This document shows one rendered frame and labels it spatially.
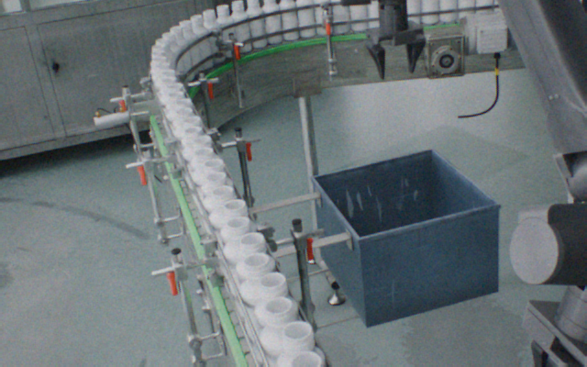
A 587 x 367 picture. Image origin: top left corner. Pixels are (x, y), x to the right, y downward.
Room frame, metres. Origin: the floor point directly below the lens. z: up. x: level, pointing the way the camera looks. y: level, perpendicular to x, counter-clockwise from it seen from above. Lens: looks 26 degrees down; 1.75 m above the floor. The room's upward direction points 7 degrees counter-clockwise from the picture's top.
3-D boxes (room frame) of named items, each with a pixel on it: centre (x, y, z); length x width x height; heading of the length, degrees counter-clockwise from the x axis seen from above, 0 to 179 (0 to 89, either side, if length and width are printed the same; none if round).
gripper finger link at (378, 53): (1.49, -0.23, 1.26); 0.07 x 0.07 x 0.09; 12
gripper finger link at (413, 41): (1.49, -0.26, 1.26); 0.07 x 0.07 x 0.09; 12
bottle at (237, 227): (1.05, 0.09, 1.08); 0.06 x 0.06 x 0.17
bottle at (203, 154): (1.33, 0.16, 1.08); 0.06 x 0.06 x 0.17
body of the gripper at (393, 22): (1.49, -0.24, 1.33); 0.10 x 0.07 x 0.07; 102
